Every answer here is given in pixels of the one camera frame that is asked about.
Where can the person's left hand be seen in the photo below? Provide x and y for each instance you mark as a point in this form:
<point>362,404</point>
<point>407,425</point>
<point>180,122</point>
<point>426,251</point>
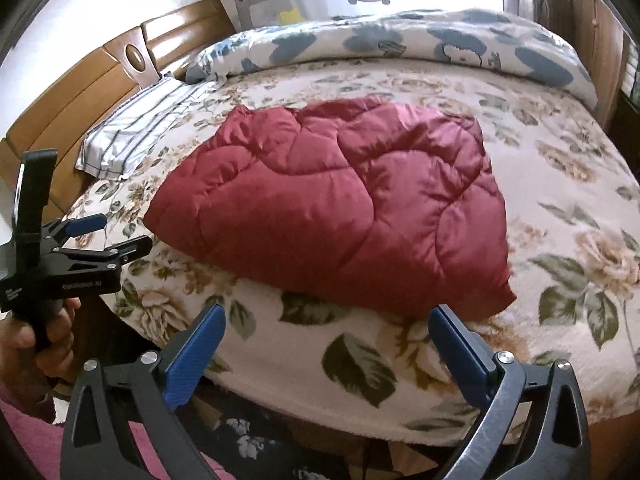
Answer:
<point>20,355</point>

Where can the blue heart print duvet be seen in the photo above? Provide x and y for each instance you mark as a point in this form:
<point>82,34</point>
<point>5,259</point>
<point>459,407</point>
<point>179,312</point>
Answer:
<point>400,45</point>

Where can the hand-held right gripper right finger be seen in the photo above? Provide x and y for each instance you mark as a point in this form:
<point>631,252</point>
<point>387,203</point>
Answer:
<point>457,345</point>

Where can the wooden headboard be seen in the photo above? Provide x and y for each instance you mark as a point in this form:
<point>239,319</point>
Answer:
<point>75,95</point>

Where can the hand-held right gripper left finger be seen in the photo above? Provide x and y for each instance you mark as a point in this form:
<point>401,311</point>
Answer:
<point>195,345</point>

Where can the floral fleece blanket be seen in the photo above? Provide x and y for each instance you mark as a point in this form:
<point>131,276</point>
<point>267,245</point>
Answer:
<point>550,210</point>

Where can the red puffer jacket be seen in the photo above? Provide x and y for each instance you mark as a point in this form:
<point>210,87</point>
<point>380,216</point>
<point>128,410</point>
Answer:
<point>325,200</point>

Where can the person's pink garment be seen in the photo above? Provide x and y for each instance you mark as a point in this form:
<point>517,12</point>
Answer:
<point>30,440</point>

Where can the dark floral bed skirt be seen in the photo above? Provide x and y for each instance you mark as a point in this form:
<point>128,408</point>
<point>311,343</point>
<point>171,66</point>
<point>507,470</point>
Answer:
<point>280,440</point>

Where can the wooden wardrobe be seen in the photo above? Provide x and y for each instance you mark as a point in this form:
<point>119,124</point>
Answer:
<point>595,35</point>

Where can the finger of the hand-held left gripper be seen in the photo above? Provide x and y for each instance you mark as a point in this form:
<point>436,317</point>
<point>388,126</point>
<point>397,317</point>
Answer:
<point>90,223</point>
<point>125,250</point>

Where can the striped pillow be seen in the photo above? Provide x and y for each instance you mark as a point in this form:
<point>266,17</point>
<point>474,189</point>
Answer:
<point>135,125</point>

